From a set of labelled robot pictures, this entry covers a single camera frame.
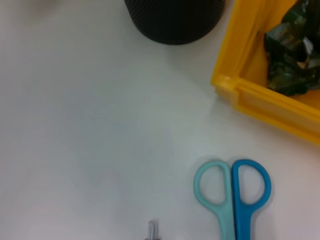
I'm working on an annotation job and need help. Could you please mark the blue scissors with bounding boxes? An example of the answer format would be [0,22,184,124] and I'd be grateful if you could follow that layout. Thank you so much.
[192,159,273,240]

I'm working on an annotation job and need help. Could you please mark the black mesh pen holder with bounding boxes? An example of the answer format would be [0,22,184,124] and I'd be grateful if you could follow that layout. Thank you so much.
[123,0,226,46]

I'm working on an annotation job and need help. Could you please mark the white grey pen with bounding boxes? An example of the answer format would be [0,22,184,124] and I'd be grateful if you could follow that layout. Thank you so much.
[144,218,161,240]

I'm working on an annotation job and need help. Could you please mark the yellow plastic bin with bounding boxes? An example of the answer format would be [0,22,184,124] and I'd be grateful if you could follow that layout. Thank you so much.
[211,0,320,146]

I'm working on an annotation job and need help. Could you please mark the green plastic wrapper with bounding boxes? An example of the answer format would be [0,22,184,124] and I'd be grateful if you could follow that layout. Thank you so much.
[264,0,320,97]

